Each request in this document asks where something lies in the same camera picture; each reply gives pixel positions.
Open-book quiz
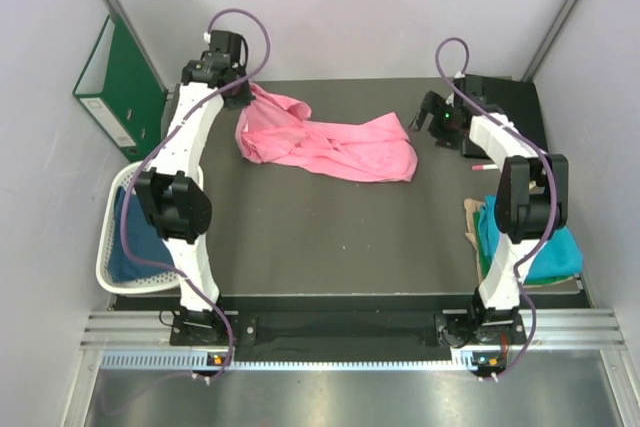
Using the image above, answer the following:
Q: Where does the dark blue towel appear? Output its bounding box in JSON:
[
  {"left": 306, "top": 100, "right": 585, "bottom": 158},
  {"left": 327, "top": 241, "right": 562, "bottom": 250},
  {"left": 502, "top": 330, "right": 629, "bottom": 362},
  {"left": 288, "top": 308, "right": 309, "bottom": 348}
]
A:
[{"left": 108, "top": 187, "right": 173, "bottom": 282}]

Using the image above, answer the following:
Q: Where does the pink marker pen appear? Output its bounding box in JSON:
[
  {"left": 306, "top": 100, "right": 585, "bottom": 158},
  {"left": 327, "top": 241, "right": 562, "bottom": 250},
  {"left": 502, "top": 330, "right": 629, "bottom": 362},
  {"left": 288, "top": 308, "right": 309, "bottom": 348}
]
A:
[{"left": 471, "top": 164, "right": 499, "bottom": 171}]

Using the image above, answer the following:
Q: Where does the aluminium extrusion rail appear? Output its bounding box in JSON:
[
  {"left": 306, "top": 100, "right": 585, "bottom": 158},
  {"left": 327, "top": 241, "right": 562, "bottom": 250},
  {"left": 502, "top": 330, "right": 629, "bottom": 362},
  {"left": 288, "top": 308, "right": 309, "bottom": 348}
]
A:
[{"left": 80, "top": 309, "right": 625, "bottom": 350}]

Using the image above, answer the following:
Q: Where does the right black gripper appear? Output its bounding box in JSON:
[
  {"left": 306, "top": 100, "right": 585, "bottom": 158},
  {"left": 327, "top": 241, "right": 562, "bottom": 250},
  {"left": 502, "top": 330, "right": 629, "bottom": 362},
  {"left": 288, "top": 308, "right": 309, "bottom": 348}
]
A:
[{"left": 408, "top": 92, "right": 464, "bottom": 151}]

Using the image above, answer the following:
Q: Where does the turquoise folded towel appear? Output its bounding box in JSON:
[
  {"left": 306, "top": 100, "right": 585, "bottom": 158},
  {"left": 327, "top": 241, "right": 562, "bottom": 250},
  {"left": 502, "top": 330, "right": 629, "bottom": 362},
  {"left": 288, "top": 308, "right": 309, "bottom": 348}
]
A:
[{"left": 480, "top": 194, "right": 584, "bottom": 285}]

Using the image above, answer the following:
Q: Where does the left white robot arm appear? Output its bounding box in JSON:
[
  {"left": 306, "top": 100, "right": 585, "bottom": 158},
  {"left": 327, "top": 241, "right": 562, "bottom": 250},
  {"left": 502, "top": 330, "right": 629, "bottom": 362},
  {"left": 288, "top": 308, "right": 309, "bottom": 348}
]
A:
[{"left": 135, "top": 30, "right": 251, "bottom": 346}]

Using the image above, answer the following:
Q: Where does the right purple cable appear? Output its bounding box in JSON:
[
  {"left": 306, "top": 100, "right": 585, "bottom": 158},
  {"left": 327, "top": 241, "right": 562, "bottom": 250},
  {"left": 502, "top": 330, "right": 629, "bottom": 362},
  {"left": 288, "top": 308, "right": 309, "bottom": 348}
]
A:
[{"left": 434, "top": 36, "right": 559, "bottom": 381}]

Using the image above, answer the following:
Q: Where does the grey slotted cable duct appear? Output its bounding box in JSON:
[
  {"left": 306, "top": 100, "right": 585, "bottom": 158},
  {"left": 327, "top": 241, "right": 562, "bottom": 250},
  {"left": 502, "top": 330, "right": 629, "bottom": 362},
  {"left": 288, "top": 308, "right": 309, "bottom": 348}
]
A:
[{"left": 99, "top": 349, "right": 506, "bottom": 371}]

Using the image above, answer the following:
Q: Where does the green folded towel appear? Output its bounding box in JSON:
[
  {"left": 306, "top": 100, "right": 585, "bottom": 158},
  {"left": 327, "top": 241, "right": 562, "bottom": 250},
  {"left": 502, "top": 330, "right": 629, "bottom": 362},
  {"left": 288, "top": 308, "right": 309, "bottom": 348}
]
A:
[{"left": 472, "top": 211, "right": 576, "bottom": 289}]

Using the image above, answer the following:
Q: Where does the pink towel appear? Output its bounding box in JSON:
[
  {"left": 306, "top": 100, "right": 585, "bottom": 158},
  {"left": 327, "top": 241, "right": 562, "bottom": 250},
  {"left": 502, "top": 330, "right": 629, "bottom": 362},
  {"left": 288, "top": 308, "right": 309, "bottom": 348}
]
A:
[{"left": 235, "top": 84, "right": 418, "bottom": 183}]

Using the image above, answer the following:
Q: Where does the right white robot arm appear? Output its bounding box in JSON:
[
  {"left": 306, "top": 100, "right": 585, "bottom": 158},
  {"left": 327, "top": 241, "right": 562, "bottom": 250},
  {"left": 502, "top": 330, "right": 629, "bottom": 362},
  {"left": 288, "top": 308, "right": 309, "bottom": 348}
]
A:
[{"left": 410, "top": 77, "right": 568, "bottom": 343}]

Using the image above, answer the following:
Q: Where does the white perforated plastic basket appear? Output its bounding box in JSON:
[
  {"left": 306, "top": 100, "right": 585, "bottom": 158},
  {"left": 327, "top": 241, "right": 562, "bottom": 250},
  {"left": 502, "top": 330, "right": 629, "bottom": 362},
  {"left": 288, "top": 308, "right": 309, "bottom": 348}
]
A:
[{"left": 95, "top": 162, "right": 179, "bottom": 296}]

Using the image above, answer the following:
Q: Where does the green lever arch binder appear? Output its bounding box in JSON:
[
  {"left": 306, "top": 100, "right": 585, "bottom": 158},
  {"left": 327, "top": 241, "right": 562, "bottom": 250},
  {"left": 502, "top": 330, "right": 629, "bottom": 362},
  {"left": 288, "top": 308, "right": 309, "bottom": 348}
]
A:
[{"left": 72, "top": 17, "right": 167, "bottom": 162}]

